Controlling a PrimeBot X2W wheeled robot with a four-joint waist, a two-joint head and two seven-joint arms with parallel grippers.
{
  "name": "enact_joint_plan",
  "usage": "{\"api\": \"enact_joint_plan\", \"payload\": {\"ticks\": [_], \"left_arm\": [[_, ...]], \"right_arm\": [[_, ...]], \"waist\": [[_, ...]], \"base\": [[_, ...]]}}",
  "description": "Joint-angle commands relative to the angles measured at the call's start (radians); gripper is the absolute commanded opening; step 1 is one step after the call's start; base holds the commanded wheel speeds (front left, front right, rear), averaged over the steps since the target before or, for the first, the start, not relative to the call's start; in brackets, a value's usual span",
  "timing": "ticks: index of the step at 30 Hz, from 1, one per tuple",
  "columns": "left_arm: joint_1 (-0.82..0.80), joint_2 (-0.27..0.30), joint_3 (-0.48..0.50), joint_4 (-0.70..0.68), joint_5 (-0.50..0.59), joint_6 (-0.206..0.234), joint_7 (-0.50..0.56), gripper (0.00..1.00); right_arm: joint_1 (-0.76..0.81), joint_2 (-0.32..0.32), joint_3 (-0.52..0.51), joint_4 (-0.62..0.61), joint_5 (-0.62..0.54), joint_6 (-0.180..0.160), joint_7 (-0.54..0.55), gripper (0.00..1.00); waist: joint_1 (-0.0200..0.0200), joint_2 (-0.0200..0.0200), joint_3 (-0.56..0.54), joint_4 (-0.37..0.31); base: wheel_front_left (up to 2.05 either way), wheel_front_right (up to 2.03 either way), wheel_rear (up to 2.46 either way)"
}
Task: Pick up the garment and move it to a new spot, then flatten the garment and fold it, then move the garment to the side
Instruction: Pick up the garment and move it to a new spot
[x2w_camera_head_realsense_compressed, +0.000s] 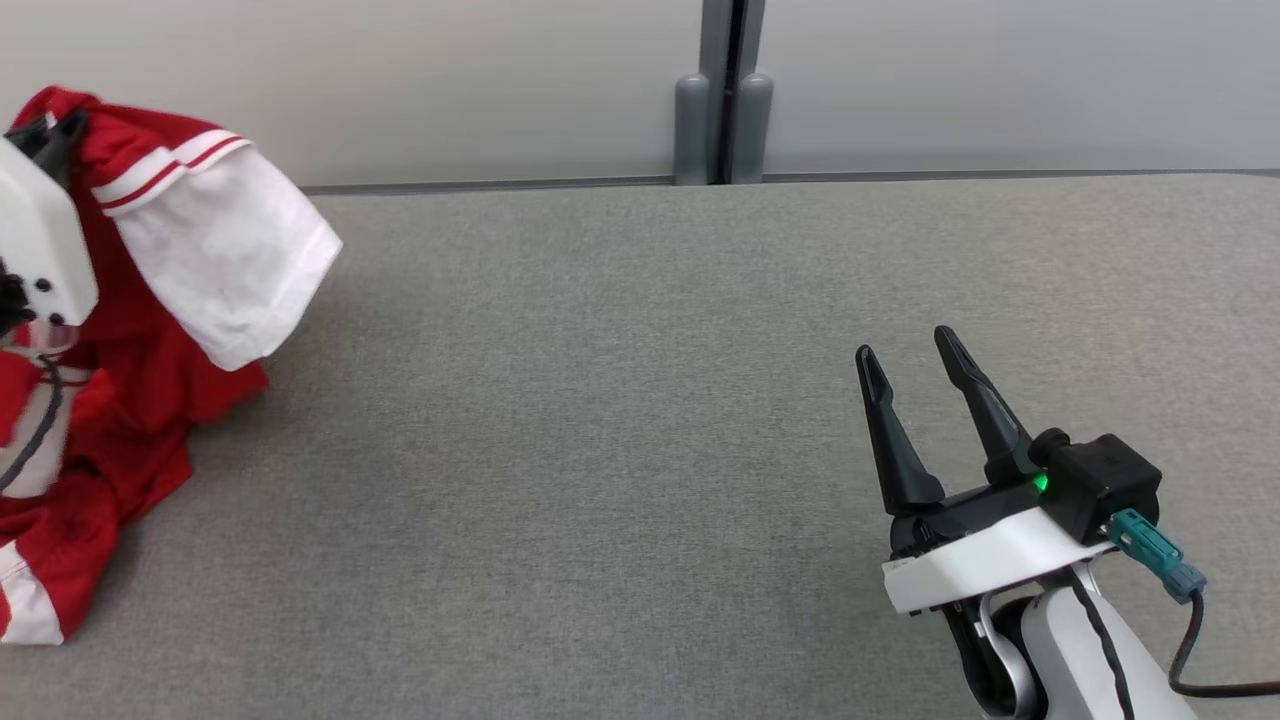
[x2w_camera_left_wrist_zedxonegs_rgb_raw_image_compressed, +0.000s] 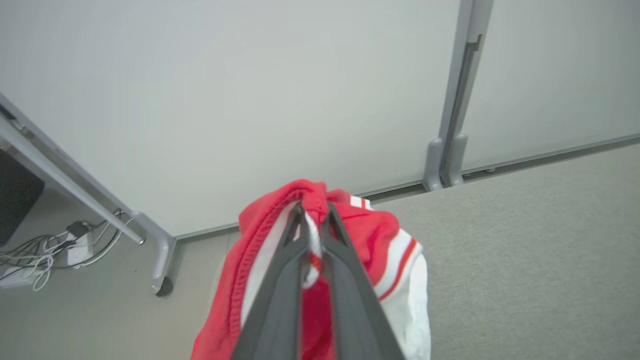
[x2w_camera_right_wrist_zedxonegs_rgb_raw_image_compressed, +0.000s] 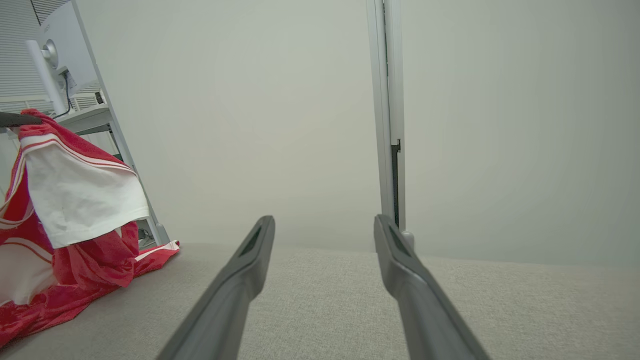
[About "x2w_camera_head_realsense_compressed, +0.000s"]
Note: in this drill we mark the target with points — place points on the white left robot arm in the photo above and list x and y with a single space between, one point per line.
25 450

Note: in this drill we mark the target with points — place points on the grey partition post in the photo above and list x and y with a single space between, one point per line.
712 40

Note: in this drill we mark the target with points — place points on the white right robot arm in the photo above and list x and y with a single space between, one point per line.
1075 660

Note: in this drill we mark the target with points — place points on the grey rounded post foot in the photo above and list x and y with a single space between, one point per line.
753 130
692 130

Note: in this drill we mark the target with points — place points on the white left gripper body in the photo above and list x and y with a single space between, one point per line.
40 240

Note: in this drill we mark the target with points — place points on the red shorts with white stripes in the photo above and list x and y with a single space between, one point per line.
90 520

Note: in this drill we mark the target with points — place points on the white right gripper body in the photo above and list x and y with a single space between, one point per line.
980 560

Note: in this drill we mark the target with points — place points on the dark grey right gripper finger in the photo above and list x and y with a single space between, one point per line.
995 430
900 460

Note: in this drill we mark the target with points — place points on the teal right camera connector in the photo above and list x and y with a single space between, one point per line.
1150 548

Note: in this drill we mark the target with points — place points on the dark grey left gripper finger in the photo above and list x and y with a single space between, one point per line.
30 138
70 140

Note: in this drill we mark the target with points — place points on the red shirt with white sleeves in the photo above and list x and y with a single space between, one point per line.
150 330

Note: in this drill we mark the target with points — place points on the grey partition base rail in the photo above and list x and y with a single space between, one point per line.
1000 175
450 186

